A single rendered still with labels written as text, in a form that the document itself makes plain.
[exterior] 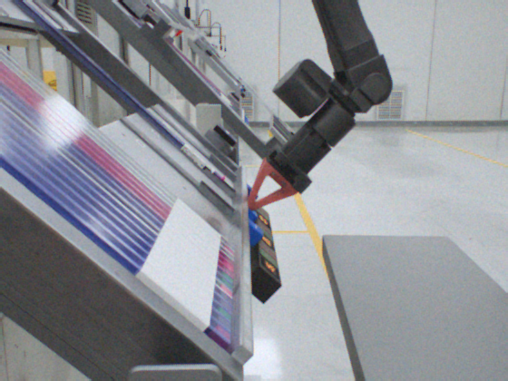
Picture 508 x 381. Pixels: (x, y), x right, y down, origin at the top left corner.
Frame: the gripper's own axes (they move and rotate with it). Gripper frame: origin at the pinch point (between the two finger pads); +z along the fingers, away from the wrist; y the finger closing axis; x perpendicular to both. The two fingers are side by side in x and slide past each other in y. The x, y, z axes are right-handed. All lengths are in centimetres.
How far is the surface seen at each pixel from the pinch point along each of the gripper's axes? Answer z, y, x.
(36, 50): 27, -97, -68
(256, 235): 0.8, 11.5, 1.2
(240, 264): -0.4, 32.0, -2.7
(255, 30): -77, -760, -48
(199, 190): 1.5, 11.7, -8.5
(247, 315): -0.5, 41.6, -2.1
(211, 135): -1.1, -19.5, -11.1
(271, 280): 2.8, 16.3, 5.6
